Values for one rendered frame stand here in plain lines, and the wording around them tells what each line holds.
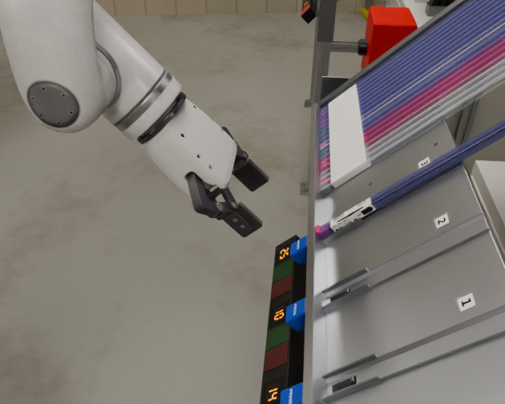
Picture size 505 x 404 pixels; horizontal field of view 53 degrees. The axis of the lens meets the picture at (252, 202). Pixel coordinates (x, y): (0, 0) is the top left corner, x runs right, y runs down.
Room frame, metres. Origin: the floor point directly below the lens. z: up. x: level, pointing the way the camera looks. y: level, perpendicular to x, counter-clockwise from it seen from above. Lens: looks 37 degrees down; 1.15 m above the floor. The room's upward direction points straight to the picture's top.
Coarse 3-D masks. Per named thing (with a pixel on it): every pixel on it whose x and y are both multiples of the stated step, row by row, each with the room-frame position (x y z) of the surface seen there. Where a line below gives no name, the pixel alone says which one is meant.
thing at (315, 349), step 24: (312, 120) 0.79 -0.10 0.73; (312, 144) 0.71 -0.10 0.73; (312, 168) 0.63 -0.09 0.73; (312, 192) 0.57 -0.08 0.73; (312, 216) 0.52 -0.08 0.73; (312, 240) 0.47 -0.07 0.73; (312, 264) 0.43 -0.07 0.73; (312, 288) 0.39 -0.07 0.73; (312, 312) 0.36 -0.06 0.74; (312, 336) 0.32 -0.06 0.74; (312, 360) 0.30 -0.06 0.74; (312, 384) 0.27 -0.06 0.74
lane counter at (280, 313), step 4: (288, 300) 0.43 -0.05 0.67; (280, 304) 0.43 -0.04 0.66; (284, 304) 0.43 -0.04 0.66; (288, 304) 0.43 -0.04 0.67; (276, 308) 0.43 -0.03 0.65; (280, 308) 0.43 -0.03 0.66; (284, 308) 0.42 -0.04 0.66; (272, 312) 0.43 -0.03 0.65; (276, 312) 0.42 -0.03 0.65; (280, 312) 0.42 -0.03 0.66; (284, 312) 0.42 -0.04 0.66; (272, 316) 0.42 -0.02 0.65; (276, 316) 0.42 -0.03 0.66; (280, 316) 0.41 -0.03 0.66; (284, 316) 0.41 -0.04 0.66; (272, 320) 0.41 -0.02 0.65; (276, 320) 0.41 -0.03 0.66; (280, 320) 0.41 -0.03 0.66; (272, 324) 0.41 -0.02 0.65
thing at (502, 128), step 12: (504, 120) 0.48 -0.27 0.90; (492, 132) 0.47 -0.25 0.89; (504, 132) 0.47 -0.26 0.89; (468, 144) 0.47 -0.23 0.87; (480, 144) 0.47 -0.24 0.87; (444, 156) 0.48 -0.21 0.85; (456, 156) 0.47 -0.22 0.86; (468, 156) 0.47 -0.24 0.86; (420, 168) 0.49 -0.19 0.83; (432, 168) 0.47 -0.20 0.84; (444, 168) 0.47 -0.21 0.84; (408, 180) 0.48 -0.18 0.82; (420, 180) 0.47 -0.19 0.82; (384, 192) 0.48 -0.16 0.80; (396, 192) 0.48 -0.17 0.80; (372, 204) 0.48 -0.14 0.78; (324, 228) 0.49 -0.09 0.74
